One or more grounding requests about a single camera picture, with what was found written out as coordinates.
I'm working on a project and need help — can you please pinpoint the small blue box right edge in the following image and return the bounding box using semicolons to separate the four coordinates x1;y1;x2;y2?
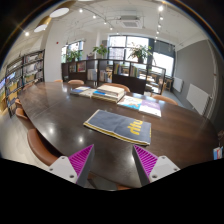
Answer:
213;147;223;160

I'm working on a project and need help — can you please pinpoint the dark blue folded towel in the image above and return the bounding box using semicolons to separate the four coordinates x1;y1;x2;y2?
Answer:
83;110;151;145

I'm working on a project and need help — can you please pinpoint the black low bookshelf divider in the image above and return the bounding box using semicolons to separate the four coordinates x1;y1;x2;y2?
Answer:
62;59;166;95

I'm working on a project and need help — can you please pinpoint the brown chair far left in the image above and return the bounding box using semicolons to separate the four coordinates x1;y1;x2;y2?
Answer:
68;80;84;85

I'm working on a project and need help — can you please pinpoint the ceiling air conditioner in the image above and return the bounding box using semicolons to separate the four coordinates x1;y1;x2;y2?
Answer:
118;15;142;28

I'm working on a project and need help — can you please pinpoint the brown leather chair near left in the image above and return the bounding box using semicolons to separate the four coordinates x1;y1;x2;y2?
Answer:
27;129;59;166

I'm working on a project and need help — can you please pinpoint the colourful picture book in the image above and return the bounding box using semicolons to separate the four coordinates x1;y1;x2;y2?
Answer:
117;95;142;110

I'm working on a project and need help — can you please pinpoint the potted plant left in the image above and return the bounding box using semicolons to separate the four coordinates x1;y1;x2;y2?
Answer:
93;44;108;59

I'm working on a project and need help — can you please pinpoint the purple white book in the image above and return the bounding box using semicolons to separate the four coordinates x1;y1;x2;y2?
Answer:
139;100;161;117

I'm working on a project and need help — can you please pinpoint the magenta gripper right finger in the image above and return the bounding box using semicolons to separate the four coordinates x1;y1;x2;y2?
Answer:
132;145;180;186

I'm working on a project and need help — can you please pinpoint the brown chair far middle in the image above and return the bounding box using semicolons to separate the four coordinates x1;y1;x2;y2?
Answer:
105;83;130;92

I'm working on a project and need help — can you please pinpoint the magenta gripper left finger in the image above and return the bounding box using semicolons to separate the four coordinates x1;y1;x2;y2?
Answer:
48;145;95;187

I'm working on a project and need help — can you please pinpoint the tall black wall bookshelf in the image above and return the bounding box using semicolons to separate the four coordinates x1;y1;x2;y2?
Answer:
5;50;45;116

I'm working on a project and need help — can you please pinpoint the brown chair left middle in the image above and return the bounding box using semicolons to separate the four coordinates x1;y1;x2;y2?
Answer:
15;108;28;120

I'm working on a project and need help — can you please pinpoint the potted plant right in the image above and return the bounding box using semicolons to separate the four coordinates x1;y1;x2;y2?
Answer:
129;45;152;63

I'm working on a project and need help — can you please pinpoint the brown chair far right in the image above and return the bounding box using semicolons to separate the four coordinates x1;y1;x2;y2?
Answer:
152;95;178;106

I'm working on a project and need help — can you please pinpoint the stack of books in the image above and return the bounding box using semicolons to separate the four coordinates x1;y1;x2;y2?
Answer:
92;85;125;103

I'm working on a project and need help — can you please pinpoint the white wall radiator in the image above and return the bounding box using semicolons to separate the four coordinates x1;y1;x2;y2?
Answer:
186;84;210;115

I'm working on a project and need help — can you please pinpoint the blue magazine on table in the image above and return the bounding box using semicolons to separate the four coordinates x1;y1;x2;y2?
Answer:
70;86;90;95

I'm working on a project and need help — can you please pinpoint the potted plant by window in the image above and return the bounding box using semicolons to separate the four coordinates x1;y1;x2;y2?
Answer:
66;50;82;62

